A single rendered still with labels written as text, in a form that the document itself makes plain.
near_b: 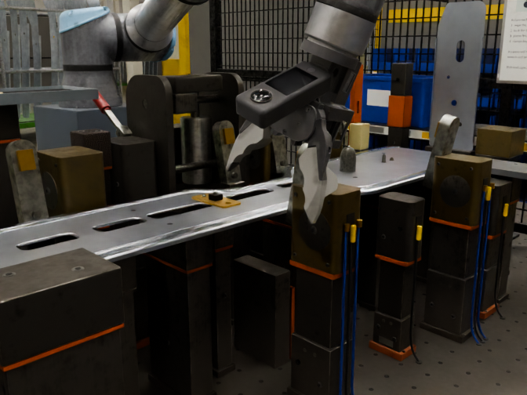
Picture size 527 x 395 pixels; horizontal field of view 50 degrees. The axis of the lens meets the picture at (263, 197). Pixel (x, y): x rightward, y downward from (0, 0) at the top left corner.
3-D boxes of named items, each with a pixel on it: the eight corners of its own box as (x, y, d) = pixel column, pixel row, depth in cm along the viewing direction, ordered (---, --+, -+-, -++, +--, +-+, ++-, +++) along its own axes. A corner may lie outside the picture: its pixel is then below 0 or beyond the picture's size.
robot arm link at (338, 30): (356, 15, 61) (299, -6, 66) (339, 56, 63) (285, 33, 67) (386, 29, 67) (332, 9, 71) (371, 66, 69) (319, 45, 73)
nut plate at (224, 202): (242, 204, 88) (242, 196, 88) (223, 208, 85) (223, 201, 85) (208, 194, 94) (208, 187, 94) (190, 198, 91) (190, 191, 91)
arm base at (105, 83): (46, 105, 139) (42, 64, 137) (99, 101, 150) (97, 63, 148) (80, 110, 129) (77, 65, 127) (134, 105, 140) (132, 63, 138)
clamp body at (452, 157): (475, 352, 103) (495, 165, 95) (418, 330, 112) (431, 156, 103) (491, 339, 108) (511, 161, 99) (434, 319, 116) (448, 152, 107)
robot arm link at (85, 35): (57, 64, 140) (52, 6, 136) (112, 63, 146) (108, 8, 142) (67, 65, 129) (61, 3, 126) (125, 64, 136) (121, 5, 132)
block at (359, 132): (354, 271, 140) (361, 124, 131) (343, 267, 143) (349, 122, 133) (363, 267, 143) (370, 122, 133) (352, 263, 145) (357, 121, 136)
